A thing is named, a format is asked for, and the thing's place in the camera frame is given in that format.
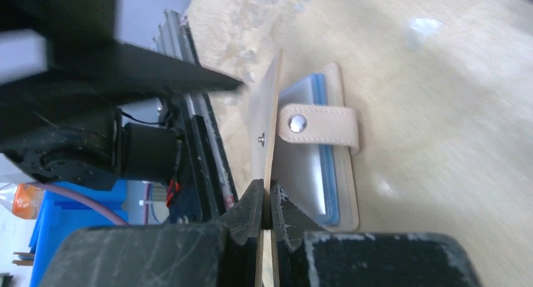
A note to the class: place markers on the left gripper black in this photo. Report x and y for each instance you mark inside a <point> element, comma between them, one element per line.
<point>87,69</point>

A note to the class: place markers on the blue bin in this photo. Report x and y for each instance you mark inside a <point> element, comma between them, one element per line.
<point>59,216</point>

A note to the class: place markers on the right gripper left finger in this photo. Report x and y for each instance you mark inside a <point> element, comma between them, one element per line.
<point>221,252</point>

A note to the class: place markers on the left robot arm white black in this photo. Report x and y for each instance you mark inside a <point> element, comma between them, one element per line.
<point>64,124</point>

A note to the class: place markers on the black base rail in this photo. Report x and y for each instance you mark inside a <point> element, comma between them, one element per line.
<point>202,189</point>

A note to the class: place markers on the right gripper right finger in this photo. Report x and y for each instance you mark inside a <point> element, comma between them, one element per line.
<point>305,254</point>

